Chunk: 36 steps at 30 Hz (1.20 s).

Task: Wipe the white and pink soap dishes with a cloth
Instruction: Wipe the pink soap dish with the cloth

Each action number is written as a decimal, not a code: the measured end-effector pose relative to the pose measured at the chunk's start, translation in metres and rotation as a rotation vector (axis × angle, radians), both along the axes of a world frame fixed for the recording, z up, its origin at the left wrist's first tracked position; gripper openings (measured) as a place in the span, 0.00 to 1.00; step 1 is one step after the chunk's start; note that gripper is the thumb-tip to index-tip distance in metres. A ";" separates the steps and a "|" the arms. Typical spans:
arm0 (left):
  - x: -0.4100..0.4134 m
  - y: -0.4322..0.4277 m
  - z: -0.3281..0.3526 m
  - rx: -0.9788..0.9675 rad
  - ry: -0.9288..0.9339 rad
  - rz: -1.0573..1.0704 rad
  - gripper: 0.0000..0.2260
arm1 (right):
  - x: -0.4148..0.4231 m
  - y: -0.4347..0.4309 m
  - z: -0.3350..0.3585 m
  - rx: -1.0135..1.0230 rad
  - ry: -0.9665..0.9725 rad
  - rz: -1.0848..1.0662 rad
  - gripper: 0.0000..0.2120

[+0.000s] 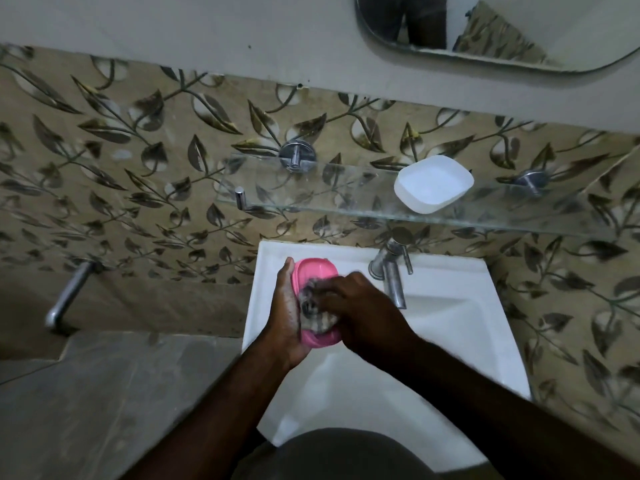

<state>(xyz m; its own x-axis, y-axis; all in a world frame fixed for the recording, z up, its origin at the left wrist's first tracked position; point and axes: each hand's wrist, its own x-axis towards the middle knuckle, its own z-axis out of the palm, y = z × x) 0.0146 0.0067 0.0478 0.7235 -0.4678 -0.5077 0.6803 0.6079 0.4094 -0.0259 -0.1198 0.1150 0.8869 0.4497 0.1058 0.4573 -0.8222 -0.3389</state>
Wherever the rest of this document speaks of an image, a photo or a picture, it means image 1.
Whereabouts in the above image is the steel wall pipe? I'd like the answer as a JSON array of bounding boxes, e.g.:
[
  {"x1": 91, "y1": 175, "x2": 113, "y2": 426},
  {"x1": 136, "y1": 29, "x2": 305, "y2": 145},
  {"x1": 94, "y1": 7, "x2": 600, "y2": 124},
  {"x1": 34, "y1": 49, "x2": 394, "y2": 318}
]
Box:
[{"x1": 45, "y1": 260, "x2": 101, "y2": 333}]

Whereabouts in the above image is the white ceramic wash basin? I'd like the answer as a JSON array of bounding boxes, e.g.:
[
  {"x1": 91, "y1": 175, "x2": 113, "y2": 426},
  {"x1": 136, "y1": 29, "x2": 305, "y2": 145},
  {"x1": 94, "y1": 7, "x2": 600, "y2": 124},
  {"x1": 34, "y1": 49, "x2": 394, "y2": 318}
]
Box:
[{"x1": 242, "y1": 240, "x2": 532, "y2": 473}]

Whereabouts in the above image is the wall mirror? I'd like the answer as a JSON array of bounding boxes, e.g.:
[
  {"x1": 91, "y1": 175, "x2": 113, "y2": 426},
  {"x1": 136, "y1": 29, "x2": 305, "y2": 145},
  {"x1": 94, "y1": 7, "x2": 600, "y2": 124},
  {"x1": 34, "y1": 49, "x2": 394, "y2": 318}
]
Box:
[{"x1": 355, "y1": 0, "x2": 640, "y2": 74}]

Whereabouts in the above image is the person's right hand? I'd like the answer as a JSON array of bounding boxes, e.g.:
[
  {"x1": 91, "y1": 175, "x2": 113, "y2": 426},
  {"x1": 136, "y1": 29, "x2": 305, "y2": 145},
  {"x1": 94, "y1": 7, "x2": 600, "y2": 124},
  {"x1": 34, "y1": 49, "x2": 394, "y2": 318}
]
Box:
[{"x1": 311, "y1": 271, "x2": 421, "y2": 366}]

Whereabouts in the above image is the steel shelf bracket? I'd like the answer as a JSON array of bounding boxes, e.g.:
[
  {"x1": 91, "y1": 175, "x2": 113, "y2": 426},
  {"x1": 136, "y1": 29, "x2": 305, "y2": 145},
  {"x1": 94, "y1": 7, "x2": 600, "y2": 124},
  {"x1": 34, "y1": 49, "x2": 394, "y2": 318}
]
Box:
[
  {"x1": 278, "y1": 140, "x2": 317, "y2": 173},
  {"x1": 515, "y1": 170, "x2": 550, "y2": 197}
]

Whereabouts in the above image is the white plastic soap dish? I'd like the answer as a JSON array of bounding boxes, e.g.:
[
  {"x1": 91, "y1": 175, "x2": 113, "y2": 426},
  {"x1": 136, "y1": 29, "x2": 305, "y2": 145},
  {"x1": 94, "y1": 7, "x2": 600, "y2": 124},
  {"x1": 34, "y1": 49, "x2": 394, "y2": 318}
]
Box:
[{"x1": 393, "y1": 155, "x2": 475, "y2": 215}]

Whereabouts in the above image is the glass wall shelf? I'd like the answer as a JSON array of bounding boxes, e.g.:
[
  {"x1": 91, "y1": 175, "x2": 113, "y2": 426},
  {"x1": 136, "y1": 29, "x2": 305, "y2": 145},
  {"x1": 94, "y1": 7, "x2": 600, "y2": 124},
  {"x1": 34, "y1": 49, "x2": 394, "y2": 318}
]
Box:
[{"x1": 216, "y1": 154, "x2": 621, "y2": 240}]

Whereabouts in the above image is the grey scrubbing pad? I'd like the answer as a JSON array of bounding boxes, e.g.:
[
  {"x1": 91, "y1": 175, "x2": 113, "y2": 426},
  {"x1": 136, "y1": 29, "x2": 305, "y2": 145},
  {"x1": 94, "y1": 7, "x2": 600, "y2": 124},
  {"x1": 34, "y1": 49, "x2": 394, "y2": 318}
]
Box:
[{"x1": 298, "y1": 278, "x2": 341, "y2": 335}]

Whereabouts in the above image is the person's left forearm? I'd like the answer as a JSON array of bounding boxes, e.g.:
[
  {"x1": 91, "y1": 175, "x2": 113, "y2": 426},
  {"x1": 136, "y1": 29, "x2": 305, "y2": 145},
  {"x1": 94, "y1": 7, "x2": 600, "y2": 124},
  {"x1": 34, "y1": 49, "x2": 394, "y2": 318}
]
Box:
[{"x1": 119, "y1": 333, "x2": 301, "y2": 480}]

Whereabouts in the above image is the pink plastic soap dish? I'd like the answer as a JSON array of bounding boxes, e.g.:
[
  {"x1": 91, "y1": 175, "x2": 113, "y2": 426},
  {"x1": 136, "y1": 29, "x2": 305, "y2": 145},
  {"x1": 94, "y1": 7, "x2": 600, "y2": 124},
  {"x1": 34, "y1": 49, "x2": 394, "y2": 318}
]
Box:
[{"x1": 291, "y1": 258, "x2": 343, "y2": 349}]

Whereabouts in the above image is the steel basin tap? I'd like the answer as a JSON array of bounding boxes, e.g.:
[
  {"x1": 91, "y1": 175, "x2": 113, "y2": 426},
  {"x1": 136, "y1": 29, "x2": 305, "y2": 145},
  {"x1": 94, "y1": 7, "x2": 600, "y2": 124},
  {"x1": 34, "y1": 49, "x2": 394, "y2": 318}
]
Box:
[{"x1": 368, "y1": 237, "x2": 415, "y2": 310}]

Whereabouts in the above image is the person's dark shirt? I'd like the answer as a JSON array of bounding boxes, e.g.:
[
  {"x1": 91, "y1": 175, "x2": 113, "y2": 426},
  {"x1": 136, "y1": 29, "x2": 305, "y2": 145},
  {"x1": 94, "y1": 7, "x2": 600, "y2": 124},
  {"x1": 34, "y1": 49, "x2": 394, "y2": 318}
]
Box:
[{"x1": 231, "y1": 428, "x2": 491, "y2": 480}]

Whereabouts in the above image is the person's left hand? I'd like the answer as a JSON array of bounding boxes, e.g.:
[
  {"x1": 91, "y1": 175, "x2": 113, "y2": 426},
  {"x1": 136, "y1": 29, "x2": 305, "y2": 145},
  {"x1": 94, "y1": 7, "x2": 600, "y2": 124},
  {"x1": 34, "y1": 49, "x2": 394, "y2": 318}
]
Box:
[{"x1": 263, "y1": 257, "x2": 313, "y2": 369}]

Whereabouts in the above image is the person's right forearm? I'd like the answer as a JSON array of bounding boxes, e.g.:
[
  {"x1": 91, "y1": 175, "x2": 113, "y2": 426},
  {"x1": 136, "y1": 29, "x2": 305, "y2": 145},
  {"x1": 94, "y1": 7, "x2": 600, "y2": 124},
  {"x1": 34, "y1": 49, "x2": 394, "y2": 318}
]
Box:
[{"x1": 376, "y1": 337, "x2": 640, "y2": 480}]

